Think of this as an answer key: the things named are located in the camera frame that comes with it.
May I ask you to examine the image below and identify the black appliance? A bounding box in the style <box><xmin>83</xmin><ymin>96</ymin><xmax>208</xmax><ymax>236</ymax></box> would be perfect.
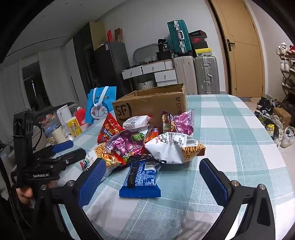
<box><xmin>156</xmin><ymin>39</ymin><xmax>173</xmax><ymax>61</ymax></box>

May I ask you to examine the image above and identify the pile of shoes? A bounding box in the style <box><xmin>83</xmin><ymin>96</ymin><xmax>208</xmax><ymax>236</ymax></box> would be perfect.
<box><xmin>254</xmin><ymin>97</ymin><xmax>295</xmax><ymax>148</ymax></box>

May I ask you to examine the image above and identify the grey plastic tub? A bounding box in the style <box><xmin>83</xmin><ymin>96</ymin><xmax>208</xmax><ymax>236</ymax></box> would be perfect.
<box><xmin>133</xmin><ymin>43</ymin><xmax>160</xmax><ymax>66</ymax></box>

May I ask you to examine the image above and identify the black yellow shoe box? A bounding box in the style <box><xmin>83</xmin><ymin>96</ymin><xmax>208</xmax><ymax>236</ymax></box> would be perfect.
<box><xmin>194</xmin><ymin>47</ymin><xmax>213</xmax><ymax>57</ymax></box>

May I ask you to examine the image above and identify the wooden door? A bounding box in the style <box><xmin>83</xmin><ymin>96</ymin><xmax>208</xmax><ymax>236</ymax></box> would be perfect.
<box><xmin>209</xmin><ymin>0</ymin><xmax>265</xmax><ymax>98</ymax></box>

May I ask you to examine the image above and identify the grey refrigerator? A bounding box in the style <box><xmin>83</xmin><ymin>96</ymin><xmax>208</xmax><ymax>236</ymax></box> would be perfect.
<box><xmin>93</xmin><ymin>42</ymin><xmax>134</xmax><ymax>97</ymax></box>

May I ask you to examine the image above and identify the white sneaker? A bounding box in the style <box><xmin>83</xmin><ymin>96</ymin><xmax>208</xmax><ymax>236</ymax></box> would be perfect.
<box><xmin>280</xmin><ymin>126</ymin><xmax>295</xmax><ymax>148</ymax></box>

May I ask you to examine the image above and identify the white orange noodle snack packet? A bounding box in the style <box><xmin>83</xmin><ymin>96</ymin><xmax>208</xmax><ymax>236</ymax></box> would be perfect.
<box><xmin>145</xmin><ymin>132</ymin><xmax>205</xmax><ymax>165</ymax></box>
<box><xmin>80</xmin><ymin>143</ymin><xmax>126</xmax><ymax>183</ymax></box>

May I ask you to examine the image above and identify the yellow carton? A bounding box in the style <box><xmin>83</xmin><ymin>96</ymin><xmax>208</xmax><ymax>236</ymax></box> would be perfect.
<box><xmin>66</xmin><ymin>116</ymin><xmax>83</xmax><ymax>136</ymax></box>

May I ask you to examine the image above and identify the white suitcase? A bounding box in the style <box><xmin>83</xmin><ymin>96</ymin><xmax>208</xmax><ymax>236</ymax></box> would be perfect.
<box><xmin>173</xmin><ymin>55</ymin><xmax>198</xmax><ymax>95</ymax></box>

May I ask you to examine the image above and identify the checked tablecloth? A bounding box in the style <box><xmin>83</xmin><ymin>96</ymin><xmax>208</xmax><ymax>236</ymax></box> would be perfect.
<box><xmin>46</xmin><ymin>94</ymin><xmax>291</xmax><ymax>240</ymax></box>

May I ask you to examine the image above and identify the white kettle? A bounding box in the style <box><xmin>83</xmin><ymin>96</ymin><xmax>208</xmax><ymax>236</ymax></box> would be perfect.
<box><xmin>56</xmin><ymin>105</ymin><xmax>72</xmax><ymax>134</ymax></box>

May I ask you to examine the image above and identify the small brown cardboard box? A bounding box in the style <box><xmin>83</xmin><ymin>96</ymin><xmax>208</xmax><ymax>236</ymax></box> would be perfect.
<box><xmin>273</xmin><ymin>107</ymin><xmax>291</xmax><ymax>128</ymax></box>

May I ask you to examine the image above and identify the red black shoe box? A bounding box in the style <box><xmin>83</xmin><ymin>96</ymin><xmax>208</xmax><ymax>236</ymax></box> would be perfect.
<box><xmin>190</xmin><ymin>36</ymin><xmax>208</xmax><ymax>50</ymax></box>

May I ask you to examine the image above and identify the red pouch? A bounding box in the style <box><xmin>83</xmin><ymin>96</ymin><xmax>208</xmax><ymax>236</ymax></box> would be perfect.
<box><xmin>75</xmin><ymin>106</ymin><xmax>87</xmax><ymax>126</ymax></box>

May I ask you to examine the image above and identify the white curtain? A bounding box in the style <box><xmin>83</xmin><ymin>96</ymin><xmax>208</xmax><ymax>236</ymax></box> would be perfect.
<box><xmin>38</xmin><ymin>38</ymin><xmax>79</xmax><ymax>109</ymax></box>

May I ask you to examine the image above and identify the small red snack packet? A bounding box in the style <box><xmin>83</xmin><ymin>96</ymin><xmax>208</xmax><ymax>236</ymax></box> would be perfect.
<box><xmin>144</xmin><ymin>126</ymin><xmax>160</xmax><ymax>142</ymax></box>

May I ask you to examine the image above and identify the white drawer unit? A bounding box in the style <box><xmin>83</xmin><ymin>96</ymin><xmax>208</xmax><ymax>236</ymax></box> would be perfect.
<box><xmin>122</xmin><ymin>59</ymin><xmax>178</xmax><ymax>88</ymax></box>

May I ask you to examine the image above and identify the white red-edged snack packet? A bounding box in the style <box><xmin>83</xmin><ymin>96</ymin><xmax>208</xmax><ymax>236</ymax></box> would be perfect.
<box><xmin>122</xmin><ymin>115</ymin><xmax>152</xmax><ymax>131</ymax></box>

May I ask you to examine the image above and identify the dark tall cabinet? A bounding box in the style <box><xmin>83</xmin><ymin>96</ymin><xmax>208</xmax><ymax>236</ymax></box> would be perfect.
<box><xmin>72</xmin><ymin>23</ymin><xmax>97</xmax><ymax>100</ymax></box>

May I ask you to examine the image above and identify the blue snack packet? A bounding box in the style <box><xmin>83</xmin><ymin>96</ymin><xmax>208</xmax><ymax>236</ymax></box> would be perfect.
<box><xmin>119</xmin><ymin>161</ymin><xmax>162</xmax><ymax>198</ymax></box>

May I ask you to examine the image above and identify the purple snack packet cartoon face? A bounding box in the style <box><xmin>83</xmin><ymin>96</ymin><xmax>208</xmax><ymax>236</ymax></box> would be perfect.
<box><xmin>161</xmin><ymin>109</ymin><xmax>195</xmax><ymax>136</ymax></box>

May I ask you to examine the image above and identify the woven basket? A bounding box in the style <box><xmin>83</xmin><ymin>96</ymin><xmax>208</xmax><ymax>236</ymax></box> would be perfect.
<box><xmin>138</xmin><ymin>81</ymin><xmax>154</xmax><ymax>91</ymax></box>

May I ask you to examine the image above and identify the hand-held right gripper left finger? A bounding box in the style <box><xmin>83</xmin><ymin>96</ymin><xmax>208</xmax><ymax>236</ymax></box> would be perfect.
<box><xmin>32</xmin><ymin>157</ymin><xmax>107</xmax><ymax>240</ymax></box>

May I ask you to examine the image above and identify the tan cardboard box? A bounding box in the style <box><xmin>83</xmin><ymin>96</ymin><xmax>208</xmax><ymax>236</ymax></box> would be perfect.
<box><xmin>90</xmin><ymin>22</ymin><xmax>107</xmax><ymax>50</ymax></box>

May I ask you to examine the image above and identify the shoe rack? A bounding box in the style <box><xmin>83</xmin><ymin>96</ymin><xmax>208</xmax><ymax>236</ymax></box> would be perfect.
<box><xmin>276</xmin><ymin>42</ymin><xmax>295</xmax><ymax>109</ymax></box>

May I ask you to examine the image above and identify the teal suitcase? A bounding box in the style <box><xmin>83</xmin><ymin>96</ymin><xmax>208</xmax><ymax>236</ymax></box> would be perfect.
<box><xmin>167</xmin><ymin>20</ymin><xmax>193</xmax><ymax>56</ymax></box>

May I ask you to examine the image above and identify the person's left hand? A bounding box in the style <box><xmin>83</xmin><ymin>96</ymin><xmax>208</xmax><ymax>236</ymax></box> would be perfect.
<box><xmin>17</xmin><ymin>186</ymin><xmax>35</xmax><ymax>208</ymax></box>

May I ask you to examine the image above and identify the blue cartoon gift bag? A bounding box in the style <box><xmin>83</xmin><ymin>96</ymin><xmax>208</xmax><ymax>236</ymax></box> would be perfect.
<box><xmin>85</xmin><ymin>86</ymin><xmax>117</xmax><ymax>125</ymax></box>

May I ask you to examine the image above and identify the silver suitcase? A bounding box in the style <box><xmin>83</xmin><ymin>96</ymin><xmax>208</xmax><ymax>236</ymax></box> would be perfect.
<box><xmin>194</xmin><ymin>56</ymin><xmax>220</xmax><ymax>95</ymax></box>

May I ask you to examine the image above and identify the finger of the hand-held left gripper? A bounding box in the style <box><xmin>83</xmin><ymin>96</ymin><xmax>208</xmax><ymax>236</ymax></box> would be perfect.
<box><xmin>34</xmin><ymin>140</ymin><xmax>74</xmax><ymax>160</ymax></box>
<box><xmin>49</xmin><ymin>148</ymin><xmax>87</xmax><ymax>167</ymax></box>

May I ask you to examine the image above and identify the black cable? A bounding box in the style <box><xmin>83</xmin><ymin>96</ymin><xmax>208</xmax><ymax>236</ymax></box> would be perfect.
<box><xmin>33</xmin><ymin>125</ymin><xmax>48</xmax><ymax>151</ymax></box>

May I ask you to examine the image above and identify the purple snack packet green label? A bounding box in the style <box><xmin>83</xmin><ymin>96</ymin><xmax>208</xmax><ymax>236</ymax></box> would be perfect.
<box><xmin>105</xmin><ymin>130</ymin><xmax>154</xmax><ymax>165</ymax></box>

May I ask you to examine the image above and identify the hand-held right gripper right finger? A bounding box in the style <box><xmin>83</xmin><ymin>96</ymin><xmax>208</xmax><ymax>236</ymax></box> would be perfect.
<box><xmin>199</xmin><ymin>158</ymin><xmax>277</xmax><ymax>240</ymax></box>

